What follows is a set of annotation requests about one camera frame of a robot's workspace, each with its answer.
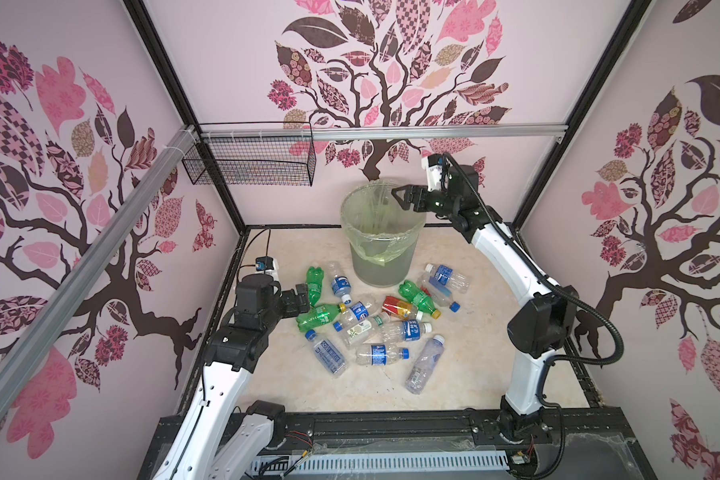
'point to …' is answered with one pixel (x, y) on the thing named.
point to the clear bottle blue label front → (380, 354)
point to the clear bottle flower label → (358, 330)
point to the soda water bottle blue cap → (328, 356)
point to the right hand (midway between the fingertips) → (404, 185)
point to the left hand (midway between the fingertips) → (291, 294)
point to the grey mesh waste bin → (370, 273)
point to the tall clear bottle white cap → (425, 366)
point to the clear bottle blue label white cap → (404, 331)
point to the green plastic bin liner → (378, 223)
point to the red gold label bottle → (400, 308)
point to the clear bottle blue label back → (341, 284)
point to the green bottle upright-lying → (314, 277)
